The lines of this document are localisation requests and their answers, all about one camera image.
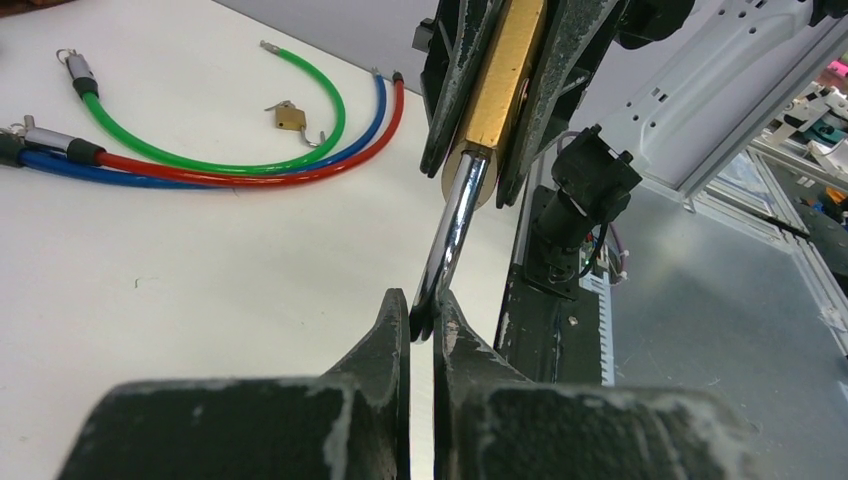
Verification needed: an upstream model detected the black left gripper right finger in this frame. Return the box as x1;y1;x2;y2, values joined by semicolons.
433;294;762;479

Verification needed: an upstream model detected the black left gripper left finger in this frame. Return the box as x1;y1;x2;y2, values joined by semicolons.
59;289;410;479

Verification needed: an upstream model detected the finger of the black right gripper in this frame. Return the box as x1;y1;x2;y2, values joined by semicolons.
495;1;628;208
412;0;504;178

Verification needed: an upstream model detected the small brass padlock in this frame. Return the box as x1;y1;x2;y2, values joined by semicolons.
265;100;327;148

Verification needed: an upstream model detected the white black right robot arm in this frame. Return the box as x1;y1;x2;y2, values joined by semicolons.
413;1;847;304

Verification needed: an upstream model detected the white slotted cable duct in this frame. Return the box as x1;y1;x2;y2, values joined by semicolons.
580;272;616;387

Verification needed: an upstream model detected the green cable lock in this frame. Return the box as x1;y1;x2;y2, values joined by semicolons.
56;39;347;177

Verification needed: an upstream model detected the red cable lock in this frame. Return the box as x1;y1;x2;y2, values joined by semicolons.
15;71;405;190

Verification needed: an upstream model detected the blue cable lock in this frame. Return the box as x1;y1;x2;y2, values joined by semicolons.
1;70;405;190

